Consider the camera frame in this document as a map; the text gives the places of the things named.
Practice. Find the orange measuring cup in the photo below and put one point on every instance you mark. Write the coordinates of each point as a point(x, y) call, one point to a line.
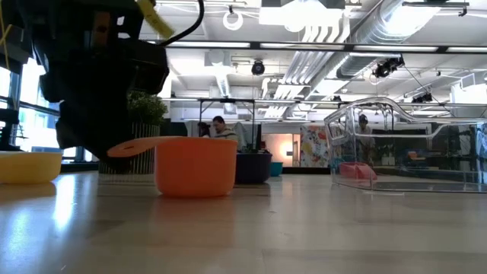
point(194, 167)

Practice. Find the black track light cluster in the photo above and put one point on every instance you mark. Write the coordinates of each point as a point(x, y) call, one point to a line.
point(388, 66)

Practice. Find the yellow tag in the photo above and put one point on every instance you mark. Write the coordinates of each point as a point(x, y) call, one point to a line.
point(156, 21)

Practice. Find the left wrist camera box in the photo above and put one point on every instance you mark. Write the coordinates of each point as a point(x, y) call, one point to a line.
point(150, 68)

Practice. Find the clear plastic basket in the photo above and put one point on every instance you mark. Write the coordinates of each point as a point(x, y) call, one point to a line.
point(437, 163)

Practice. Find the pink measuring cup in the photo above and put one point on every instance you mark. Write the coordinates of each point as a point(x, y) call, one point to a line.
point(355, 171)

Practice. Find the black ceiling spotlight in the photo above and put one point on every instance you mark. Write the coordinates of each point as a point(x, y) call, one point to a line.
point(258, 67)

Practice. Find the potted plant in ribbed pot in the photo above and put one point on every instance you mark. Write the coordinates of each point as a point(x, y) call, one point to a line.
point(148, 108)

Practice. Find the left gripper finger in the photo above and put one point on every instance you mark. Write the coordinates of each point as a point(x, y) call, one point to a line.
point(91, 129)

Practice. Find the black aluminium rig frame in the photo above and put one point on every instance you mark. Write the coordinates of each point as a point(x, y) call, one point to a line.
point(443, 49)

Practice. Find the person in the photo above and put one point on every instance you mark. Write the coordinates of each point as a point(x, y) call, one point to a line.
point(224, 131)
point(364, 131)
point(204, 130)

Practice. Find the colourful wall poster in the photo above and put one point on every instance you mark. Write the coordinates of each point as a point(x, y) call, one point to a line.
point(314, 146)

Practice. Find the black background table frame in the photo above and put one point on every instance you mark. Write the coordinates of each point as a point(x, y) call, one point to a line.
point(228, 100)

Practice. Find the silver ventilation duct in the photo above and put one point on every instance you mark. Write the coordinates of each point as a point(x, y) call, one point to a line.
point(365, 57)

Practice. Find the yellow measuring cup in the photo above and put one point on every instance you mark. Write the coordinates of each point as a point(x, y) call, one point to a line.
point(26, 167)

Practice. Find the small black track light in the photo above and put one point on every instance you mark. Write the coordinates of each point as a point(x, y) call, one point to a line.
point(422, 98)

